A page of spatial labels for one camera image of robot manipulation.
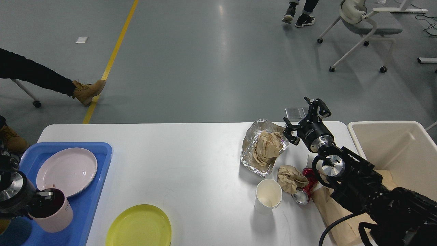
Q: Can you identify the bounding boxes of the seated person in black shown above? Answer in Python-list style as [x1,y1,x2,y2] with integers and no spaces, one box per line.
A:
[0,48,76,130]

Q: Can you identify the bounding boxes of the metal floor socket plate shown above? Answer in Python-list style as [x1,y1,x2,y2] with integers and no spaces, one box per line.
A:
[285,107,305,119]

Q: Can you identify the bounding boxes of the crumpled brown paper ball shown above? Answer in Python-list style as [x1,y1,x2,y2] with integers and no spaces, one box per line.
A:
[277,165,309,195]

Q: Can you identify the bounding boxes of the white paper cup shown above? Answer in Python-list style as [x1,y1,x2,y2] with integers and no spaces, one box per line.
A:
[254,179,282,214]

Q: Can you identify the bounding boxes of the white grey office chair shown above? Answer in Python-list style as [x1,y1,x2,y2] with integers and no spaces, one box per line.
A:
[317,0,403,73]

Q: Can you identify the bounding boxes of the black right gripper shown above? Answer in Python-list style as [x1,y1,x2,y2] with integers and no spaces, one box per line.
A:
[283,97,335,153]

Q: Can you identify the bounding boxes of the yellow plate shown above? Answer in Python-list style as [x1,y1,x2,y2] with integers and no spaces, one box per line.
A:
[105,204,172,246]

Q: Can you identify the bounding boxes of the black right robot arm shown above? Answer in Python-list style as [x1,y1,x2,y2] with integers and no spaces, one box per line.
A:
[283,97,437,246]

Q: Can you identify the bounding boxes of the white desk leg base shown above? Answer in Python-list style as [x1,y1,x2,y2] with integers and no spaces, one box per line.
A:
[417,57,437,64]

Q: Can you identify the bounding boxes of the dark green mug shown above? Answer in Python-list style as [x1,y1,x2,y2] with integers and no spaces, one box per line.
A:
[0,217,32,246]

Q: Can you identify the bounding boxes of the chair leg with caster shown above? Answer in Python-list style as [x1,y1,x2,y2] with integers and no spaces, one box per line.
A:
[11,79,42,108]

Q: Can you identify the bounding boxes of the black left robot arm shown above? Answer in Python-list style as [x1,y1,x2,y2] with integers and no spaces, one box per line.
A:
[0,149,54,219]

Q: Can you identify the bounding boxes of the pink plate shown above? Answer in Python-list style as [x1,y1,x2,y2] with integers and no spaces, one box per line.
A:
[36,147,98,197]

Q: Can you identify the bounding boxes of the walking person dark trousers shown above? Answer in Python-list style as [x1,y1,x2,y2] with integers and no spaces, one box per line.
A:
[282,0,319,28]

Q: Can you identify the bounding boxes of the crumpled brown paper on foil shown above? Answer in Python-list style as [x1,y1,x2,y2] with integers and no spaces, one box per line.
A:
[253,130,282,166]

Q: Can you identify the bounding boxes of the black cable on floor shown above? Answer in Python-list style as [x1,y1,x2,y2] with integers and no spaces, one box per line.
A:
[411,3,437,38]

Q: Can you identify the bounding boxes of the brown paper bag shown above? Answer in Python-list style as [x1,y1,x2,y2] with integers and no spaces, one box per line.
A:
[312,170,401,246]

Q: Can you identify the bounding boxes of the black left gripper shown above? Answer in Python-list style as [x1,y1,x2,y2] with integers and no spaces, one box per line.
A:
[0,171,55,219]

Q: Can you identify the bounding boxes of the tan boot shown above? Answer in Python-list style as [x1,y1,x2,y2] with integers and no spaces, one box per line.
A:
[0,125,30,154]
[72,80,106,107]

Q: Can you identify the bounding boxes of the crushed red soda can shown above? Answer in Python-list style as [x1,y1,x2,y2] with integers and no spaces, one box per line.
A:
[291,168,318,205]

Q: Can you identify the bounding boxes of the beige plastic bin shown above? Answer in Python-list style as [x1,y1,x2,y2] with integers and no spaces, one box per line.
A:
[348,121,437,201]

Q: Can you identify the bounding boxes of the pink mug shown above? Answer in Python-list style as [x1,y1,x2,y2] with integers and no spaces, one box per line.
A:
[28,188,73,233]

